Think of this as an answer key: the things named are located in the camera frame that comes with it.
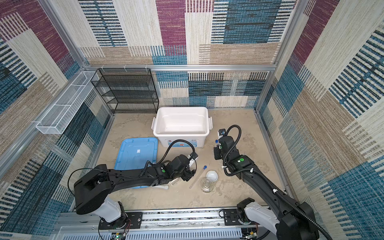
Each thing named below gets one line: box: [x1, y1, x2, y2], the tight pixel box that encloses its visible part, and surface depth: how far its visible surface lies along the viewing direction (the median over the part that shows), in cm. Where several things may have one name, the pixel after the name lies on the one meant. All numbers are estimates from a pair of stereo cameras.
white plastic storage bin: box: [151, 107, 213, 148], surface depth 102 cm
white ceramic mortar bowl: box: [206, 170, 219, 182], surface depth 88 cm
